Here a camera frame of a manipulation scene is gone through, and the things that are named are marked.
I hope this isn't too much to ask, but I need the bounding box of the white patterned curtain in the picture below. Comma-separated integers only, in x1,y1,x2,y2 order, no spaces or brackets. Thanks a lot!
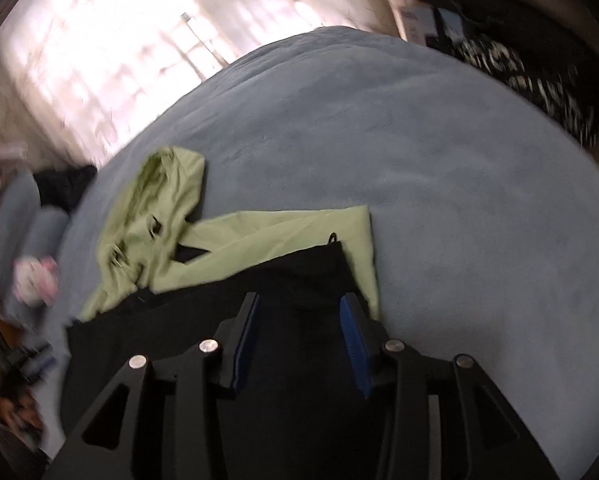
0,0,405,171

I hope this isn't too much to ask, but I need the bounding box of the black white patterned clothing pile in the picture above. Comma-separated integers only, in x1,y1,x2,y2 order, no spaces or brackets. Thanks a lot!
404,0,599,126

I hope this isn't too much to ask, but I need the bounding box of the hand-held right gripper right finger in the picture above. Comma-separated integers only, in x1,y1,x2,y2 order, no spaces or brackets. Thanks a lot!
339,293,561,480

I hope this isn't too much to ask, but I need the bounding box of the large blue-grey pillow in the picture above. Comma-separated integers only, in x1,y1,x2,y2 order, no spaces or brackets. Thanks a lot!
0,170,43,291

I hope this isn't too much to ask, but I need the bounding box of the green and black hooded jacket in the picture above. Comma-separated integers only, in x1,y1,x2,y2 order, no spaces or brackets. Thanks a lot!
61,146,381,480

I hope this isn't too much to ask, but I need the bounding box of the pink cat plush toy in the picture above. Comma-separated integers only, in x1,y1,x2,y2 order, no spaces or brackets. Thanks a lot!
12,255,61,307

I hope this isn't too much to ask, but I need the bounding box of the black and white patterned cloth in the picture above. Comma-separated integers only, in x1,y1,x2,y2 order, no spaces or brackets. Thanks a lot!
448,34,599,148

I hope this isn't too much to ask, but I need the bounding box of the white cardboard box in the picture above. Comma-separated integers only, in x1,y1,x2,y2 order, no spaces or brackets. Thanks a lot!
398,5,461,51

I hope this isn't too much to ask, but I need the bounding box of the blue-grey bed blanket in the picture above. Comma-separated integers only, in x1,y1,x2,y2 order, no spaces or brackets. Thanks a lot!
27,26,599,466

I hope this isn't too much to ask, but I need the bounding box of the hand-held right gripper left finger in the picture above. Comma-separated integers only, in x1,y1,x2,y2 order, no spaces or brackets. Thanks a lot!
44,292,261,480

